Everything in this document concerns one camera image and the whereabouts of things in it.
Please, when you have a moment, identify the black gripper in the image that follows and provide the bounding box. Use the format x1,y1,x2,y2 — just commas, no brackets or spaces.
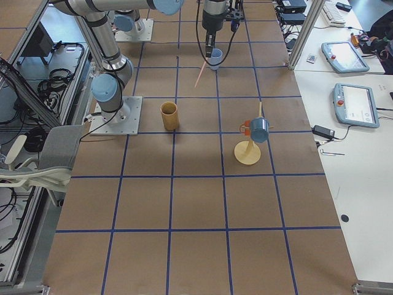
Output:
202,9,244,57

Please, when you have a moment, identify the light blue plastic cup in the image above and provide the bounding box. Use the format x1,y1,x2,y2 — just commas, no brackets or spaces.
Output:
208,48,223,71

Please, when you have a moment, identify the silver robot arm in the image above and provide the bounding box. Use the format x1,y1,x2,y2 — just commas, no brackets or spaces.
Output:
50,1,243,71
113,10,145,36

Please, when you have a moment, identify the orange cup on stand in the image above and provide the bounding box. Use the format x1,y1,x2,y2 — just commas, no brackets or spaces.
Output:
239,120,251,137

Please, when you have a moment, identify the blue cup on stand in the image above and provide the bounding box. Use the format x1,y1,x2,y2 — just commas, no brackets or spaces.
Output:
249,117,269,143

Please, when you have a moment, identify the round wooden cup stand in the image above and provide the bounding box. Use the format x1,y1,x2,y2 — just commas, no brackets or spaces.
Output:
234,101,263,165

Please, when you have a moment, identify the bamboo cylinder holder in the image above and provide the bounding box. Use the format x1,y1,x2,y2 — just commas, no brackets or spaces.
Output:
160,101,179,131

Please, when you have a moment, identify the white keyboard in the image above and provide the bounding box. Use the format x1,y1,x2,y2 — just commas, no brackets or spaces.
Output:
321,1,346,27

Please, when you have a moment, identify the teach pendant far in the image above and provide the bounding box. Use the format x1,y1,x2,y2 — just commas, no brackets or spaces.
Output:
321,42,369,73

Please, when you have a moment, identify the teach pendant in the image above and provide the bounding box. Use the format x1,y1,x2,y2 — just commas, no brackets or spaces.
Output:
321,42,369,73
332,83,379,128

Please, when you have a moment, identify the black power adapter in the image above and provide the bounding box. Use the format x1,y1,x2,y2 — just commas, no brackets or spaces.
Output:
312,125,335,140

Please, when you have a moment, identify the teach pendant near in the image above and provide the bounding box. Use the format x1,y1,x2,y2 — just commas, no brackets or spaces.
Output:
332,83,379,128

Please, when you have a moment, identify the allen key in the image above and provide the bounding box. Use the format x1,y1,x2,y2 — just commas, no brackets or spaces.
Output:
320,149,345,156

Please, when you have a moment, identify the grey office chair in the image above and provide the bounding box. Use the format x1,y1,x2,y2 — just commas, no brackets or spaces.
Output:
1,125,84,207

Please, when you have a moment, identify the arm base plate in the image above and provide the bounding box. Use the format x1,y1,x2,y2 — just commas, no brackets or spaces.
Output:
114,15,154,42
89,96,143,136

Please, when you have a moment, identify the aluminium frame post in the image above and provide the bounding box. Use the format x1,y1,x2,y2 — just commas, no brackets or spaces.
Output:
287,0,325,70

